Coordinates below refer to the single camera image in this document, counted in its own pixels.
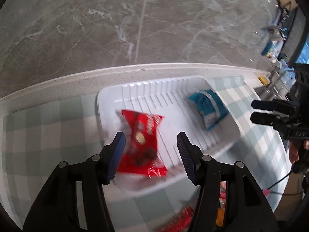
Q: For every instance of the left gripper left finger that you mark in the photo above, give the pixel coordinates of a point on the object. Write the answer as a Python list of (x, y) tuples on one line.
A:
[(110, 158)]

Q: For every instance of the yellow sponge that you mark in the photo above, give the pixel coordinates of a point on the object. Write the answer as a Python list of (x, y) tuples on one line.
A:
[(265, 81)]

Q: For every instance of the light blue snack packet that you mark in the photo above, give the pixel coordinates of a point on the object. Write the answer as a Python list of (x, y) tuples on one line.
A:
[(210, 107)]

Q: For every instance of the white plastic tray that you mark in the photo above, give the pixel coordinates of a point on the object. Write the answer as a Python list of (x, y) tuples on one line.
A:
[(167, 97)]

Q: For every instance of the orange snack packet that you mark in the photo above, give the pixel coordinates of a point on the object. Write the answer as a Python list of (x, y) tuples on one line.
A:
[(220, 217)]

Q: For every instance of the person's right hand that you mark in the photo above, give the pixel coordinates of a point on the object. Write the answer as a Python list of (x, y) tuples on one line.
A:
[(294, 146)]

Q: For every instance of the green white checkered tablecloth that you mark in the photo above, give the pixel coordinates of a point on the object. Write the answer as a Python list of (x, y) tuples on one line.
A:
[(35, 140)]

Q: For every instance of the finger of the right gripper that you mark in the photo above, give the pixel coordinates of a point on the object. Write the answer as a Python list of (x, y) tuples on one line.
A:
[(274, 105), (272, 120)]

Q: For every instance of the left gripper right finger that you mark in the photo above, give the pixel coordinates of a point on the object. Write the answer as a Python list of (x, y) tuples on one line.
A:
[(191, 156)]

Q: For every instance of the large red snack packet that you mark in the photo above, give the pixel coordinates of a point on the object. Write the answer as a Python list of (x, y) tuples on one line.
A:
[(141, 157)]

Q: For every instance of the small red snack packet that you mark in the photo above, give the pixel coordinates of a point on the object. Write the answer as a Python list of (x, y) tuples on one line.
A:
[(182, 221)]

